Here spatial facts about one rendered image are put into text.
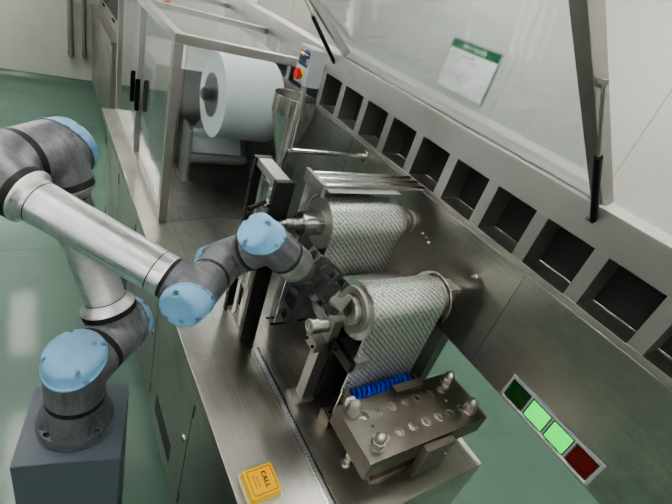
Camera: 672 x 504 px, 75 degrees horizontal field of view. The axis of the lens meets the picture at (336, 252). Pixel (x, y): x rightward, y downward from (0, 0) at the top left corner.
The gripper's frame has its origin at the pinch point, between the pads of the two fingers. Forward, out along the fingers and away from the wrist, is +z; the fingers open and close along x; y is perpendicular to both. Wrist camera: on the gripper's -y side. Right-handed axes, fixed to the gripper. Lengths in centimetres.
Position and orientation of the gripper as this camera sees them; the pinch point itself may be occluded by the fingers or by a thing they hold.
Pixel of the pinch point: (335, 310)
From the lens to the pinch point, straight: 104.6
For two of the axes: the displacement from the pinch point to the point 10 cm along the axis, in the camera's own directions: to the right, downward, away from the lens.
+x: -4.8, -5.8, 6.6
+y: 7.5, -6.7, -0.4
